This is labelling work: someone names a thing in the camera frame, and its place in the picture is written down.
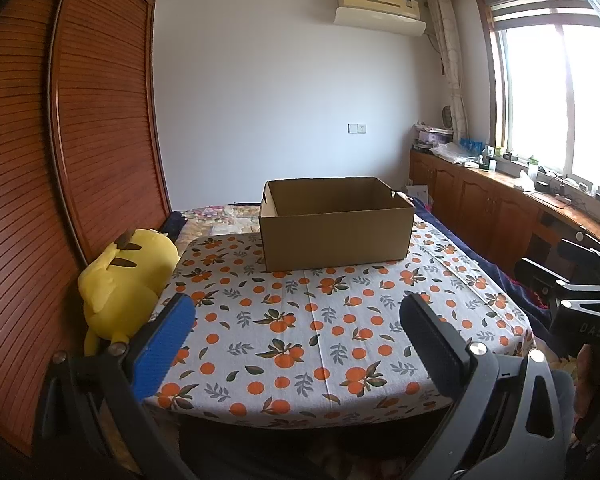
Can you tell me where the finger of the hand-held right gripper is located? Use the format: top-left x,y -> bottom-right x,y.
514,256 -> 600,293
557,227 -> 600,281

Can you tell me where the orange fruit print tablecloth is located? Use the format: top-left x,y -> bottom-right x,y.
142,215 -> 536,431

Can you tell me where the person's grey trouser leg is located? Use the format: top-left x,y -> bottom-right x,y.
550,370 -> 577,441

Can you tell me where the yellow plush toy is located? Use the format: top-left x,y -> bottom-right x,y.
77,228 -> 181,357

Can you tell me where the person's right hand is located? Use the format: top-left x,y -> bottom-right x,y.
575,342 -> 600,411

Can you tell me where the long wooden cabinet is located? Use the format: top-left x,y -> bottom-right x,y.
409,147 -> 600,281

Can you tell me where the white wall air conditioner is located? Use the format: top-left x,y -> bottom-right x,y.
334,0 -> 427,37

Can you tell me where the blue and red blanket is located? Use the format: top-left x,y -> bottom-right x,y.
410,195 -> 553,321

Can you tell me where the dark blue cloth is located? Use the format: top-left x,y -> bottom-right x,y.
162,210 -> 188,238

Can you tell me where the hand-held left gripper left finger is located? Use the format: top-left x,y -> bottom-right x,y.
32,292 -> 198,480

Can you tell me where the wooden slatted wardrobe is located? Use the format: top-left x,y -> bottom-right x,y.
0,0 -> 173,456

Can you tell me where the wooden framed window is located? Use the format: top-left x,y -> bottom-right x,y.
475,0 -> 600,208

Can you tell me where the purple box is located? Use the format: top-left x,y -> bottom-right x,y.
416,127 -> 453,148

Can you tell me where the cardboard box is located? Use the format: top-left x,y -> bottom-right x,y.
259,176 -> 417,273

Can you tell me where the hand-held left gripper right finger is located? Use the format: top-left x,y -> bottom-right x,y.
399,292 -> 566,480

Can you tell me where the floral bedsheet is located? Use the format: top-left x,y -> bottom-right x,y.
180,204 -> 262,236

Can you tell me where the clear plastic bag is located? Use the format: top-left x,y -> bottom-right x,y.
430,142 -> 481,166

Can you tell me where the patterned beige curtain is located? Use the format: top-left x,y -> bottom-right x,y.
426,0 -> 468,141

